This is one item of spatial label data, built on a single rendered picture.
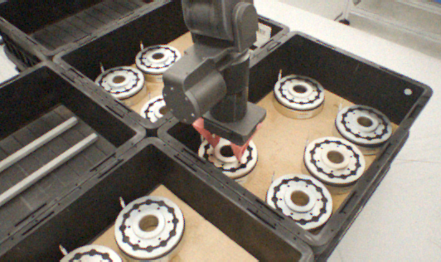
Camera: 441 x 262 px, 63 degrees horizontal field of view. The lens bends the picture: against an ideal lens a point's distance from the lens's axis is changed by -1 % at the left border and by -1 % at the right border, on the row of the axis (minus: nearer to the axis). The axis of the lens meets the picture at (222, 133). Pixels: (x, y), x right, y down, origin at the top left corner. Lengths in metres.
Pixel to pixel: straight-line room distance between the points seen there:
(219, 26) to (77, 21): 0.71
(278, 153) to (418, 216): 0.32
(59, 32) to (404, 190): 0.92
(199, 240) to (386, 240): 0.38
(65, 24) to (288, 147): 0.70
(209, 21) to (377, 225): 0.53
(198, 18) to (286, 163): 0.32
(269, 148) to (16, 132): 0.49
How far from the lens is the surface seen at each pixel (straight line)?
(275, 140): 0.69
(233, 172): 0.60
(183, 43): 0.94
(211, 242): 0.57
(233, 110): 0.52
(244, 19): 0.43
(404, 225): 0.82
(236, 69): 0.47
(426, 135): 1.00
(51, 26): 1.10
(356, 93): 0.79
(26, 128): 0.81
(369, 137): 0.70
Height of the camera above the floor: 1.34
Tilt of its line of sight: 47 degrees down
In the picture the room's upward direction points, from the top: straight up
